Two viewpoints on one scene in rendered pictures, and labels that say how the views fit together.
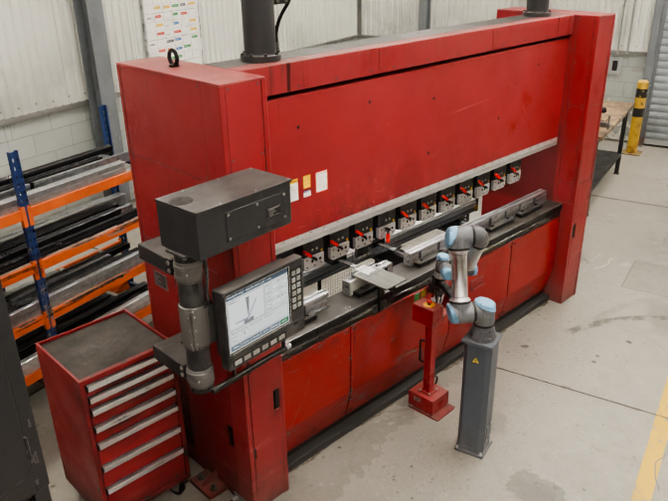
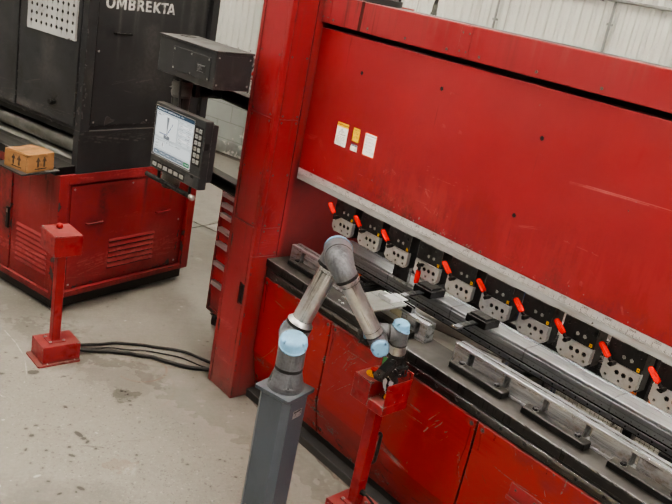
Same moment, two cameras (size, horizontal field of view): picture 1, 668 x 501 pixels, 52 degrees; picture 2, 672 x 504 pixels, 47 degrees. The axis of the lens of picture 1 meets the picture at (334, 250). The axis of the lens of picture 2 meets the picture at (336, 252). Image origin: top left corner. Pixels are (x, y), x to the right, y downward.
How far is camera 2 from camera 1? 5.03 m
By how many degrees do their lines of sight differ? 82
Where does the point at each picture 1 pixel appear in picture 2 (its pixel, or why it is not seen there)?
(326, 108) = (392, 69)
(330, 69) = (401, 25)
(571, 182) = not seen: outside the picture
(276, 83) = (350, 17)
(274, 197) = (203, 57)
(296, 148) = (355, 94)
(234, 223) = (176, 56)
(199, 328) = not seen: hidden behind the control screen
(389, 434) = (295, 475)
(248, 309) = (167, 128)
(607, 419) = not seen: outside the picture
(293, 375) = (277, 307)
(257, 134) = (280, 36)
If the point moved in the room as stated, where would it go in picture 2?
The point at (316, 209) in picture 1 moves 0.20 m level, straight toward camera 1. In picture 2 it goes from (357, 172) to (318, 164)
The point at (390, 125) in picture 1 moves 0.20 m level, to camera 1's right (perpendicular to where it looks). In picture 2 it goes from (462, 135) to (466, 144)
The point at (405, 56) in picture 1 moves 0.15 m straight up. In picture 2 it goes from (499, 50) to (508, 12)
